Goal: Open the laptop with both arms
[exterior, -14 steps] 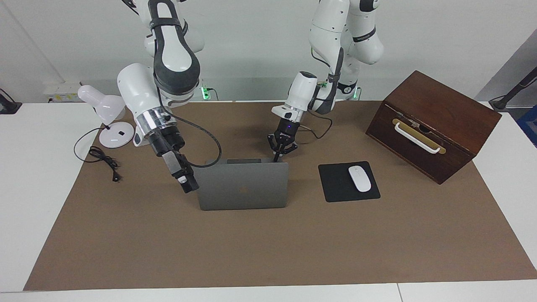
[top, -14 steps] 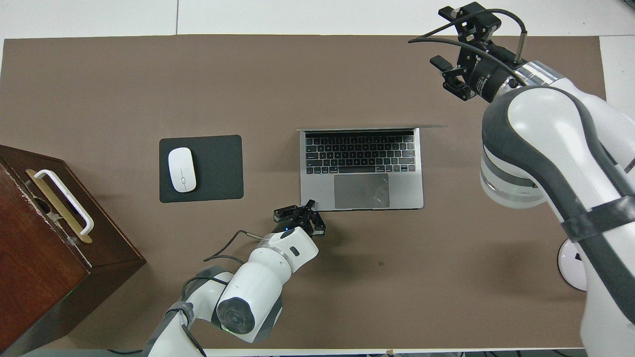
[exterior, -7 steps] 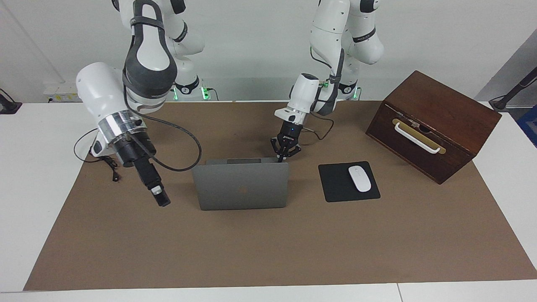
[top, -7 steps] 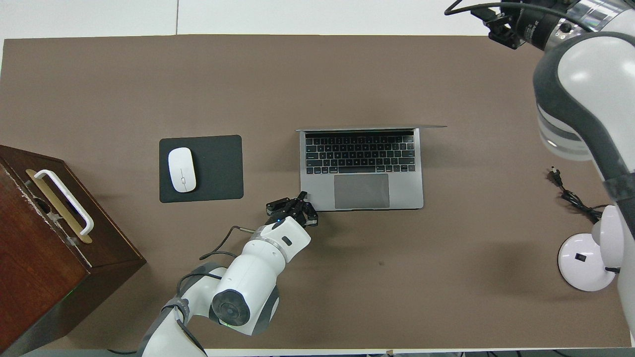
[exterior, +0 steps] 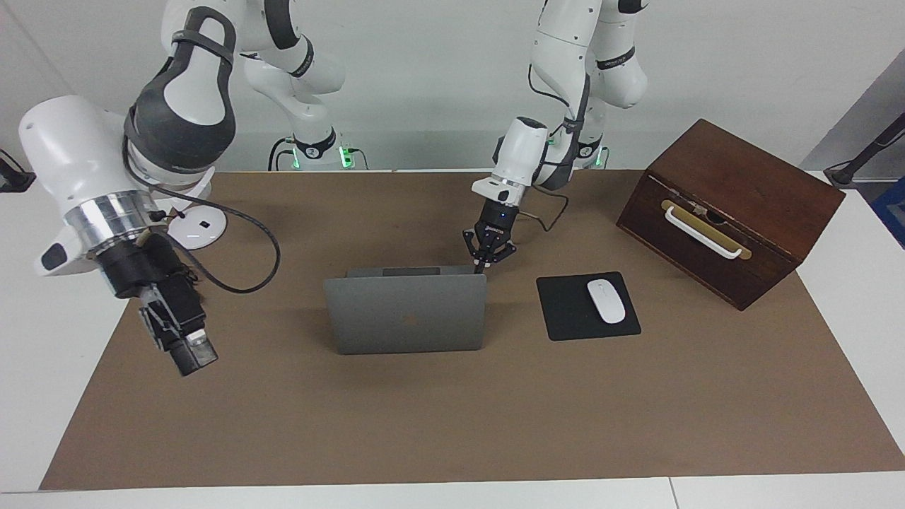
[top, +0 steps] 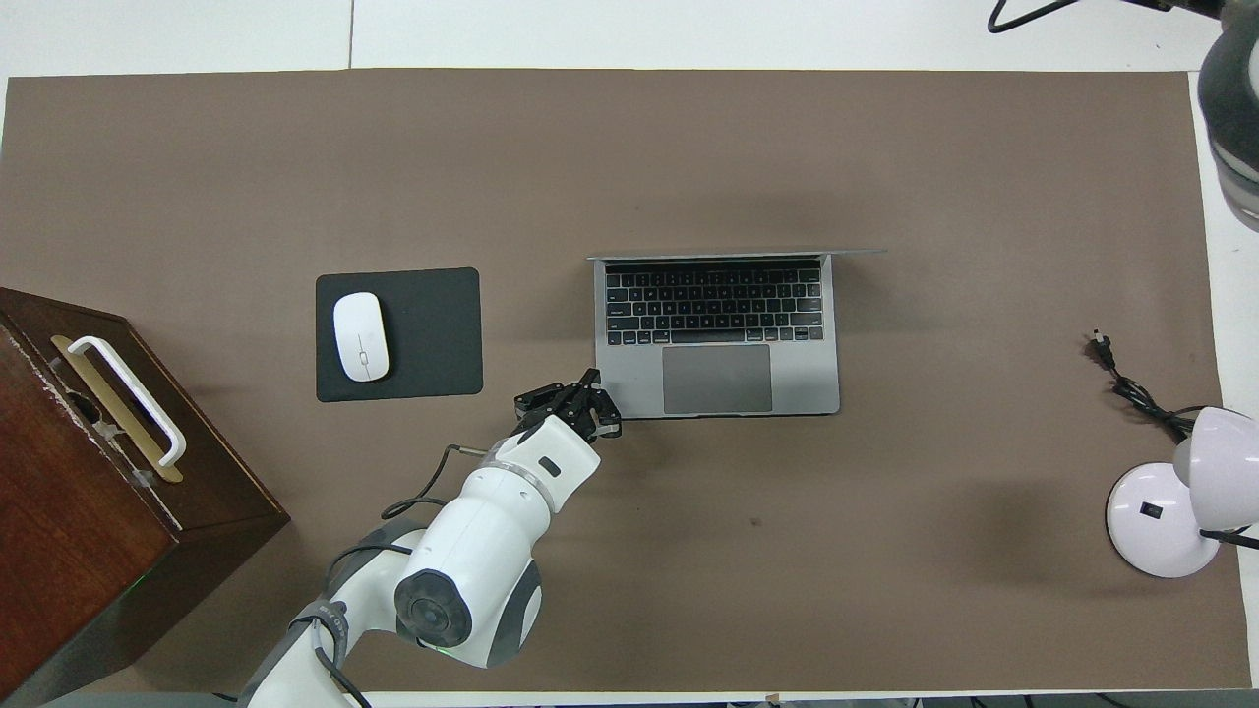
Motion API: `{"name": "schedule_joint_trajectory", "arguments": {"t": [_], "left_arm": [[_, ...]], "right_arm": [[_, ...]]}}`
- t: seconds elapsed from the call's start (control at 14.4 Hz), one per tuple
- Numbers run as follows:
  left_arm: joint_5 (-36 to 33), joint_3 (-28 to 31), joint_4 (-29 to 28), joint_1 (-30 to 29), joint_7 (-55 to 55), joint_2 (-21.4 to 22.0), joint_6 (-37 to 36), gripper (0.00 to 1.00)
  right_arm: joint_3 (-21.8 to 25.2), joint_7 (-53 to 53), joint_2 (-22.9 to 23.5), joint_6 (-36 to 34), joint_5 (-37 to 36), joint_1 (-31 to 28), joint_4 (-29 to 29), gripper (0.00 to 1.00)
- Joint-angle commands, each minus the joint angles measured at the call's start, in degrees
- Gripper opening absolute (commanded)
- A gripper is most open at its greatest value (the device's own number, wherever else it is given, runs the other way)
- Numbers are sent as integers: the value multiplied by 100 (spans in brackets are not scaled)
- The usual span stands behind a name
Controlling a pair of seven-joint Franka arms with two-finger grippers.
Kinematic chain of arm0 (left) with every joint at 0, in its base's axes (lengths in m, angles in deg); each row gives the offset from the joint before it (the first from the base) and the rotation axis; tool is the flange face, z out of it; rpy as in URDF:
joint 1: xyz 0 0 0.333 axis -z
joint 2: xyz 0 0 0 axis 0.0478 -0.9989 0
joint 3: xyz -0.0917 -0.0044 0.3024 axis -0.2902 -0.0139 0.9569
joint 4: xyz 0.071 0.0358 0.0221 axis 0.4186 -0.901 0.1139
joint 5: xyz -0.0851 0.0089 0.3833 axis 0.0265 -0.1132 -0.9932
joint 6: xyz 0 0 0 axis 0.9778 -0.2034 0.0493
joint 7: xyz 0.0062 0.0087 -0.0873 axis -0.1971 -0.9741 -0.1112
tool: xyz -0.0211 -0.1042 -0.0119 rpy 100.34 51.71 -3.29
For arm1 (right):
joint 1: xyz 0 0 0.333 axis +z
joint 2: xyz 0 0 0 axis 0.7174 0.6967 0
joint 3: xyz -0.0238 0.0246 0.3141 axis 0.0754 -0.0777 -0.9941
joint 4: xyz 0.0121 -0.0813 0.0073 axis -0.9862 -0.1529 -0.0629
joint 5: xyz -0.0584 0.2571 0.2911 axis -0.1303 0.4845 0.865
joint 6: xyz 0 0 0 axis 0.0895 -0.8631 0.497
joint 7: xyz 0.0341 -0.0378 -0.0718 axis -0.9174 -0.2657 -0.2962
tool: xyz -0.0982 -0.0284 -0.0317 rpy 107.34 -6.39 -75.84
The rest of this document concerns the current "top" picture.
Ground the black lamp power cable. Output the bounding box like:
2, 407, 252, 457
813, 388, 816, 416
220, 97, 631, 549
1086, 331, 1203, 443

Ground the grey laptop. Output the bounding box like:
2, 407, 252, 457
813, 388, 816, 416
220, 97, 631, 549
587, 249, 887, 420

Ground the black mouse pad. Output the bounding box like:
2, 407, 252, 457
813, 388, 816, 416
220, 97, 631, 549
315, 266, 485, 403

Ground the white desk lamp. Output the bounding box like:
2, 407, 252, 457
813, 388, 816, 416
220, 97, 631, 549
1105, 405, 1259, 580

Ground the white computer mouse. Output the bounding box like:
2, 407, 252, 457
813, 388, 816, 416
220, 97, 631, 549
332, 292, 390, 384

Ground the white box handle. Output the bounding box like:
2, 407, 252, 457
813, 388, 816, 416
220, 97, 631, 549
67, 335, 188, 469

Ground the brown wooden box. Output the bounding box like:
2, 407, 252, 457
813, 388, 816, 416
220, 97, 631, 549
0, 287, 292, 705

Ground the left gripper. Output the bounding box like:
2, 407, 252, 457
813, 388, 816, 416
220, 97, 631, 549
512, 368, 624, 441

